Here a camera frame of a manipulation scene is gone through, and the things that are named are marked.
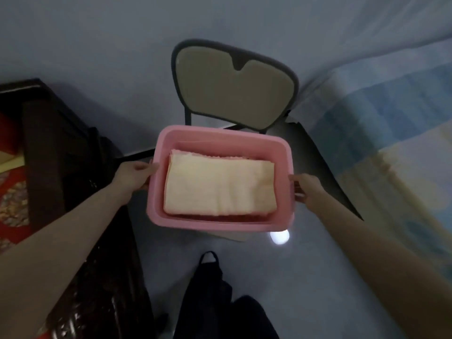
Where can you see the dark carved wooden sofa frame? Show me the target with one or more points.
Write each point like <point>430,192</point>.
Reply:
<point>53,155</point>

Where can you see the cream towel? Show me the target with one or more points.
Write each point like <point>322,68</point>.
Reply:
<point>219,187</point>

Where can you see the red bolster with yellow ends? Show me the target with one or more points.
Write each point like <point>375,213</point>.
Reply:
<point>8,137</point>

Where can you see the grey chair with beige pads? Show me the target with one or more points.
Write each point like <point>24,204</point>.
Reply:
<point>233,88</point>

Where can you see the red patterned seat cushion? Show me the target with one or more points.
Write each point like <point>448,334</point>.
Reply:
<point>14,208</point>

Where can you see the pink plastic basin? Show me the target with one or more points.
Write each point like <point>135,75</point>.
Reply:
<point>226,137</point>

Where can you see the person's right hand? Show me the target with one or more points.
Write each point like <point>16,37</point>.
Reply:
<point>312,192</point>

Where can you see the person's left hand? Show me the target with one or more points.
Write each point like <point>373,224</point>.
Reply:
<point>132,180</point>

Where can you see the person's right forearm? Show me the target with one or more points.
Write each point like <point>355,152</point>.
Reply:
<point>388,264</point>

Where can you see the light pink scalloped towel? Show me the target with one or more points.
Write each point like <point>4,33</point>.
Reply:
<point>212,154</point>

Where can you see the bed with pastel checked sheet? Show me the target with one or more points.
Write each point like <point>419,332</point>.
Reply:
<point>388,137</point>

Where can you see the person's left forearm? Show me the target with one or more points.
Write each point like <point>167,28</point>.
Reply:
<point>53,257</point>

